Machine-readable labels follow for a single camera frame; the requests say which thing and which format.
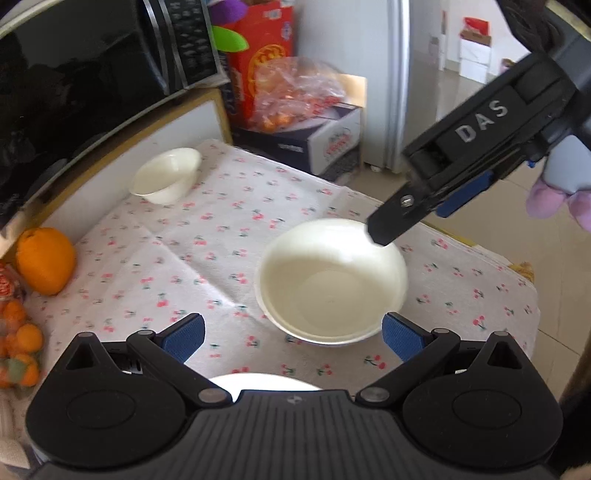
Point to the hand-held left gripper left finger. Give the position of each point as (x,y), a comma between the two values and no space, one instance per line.
(184,338)

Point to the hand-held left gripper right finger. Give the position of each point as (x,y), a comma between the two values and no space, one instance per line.
(400,337)

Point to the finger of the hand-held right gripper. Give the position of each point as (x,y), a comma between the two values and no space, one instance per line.
(464,196)
(392,219)

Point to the white plate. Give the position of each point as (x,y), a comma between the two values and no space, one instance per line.
(265,382)

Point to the white bowl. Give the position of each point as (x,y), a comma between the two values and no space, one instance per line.
(323,286)
(166,177)

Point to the person's right hand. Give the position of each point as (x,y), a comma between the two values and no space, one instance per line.
(549,203)

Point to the white boxes on floor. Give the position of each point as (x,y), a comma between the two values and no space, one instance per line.
(475,50)

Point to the cherry print tablecloth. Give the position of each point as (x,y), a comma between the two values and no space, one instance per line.
(194,258)

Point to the yellow cloth under tablecloth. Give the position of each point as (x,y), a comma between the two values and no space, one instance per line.
(524,271)

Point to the dark fuzzy fabric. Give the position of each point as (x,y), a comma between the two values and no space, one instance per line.
(526,23)

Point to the dark and white cardboard box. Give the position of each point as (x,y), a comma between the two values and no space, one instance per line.
(318,143)

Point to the white refrigerator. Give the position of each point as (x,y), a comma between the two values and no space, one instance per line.
(364,83)

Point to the large orange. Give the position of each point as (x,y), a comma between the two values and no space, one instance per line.
(46,261)

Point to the plastic bag of oranges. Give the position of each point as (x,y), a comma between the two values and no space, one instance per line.
(295,92)

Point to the bag of small oranges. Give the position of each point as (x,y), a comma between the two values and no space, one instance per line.
(18,341)

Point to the red gift box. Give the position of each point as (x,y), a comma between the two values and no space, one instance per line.
(263,46)

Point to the purple and green packaging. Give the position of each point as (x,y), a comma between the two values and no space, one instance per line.
(226,27)

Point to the black microwave oven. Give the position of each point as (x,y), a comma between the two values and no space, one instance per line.
(83,83)

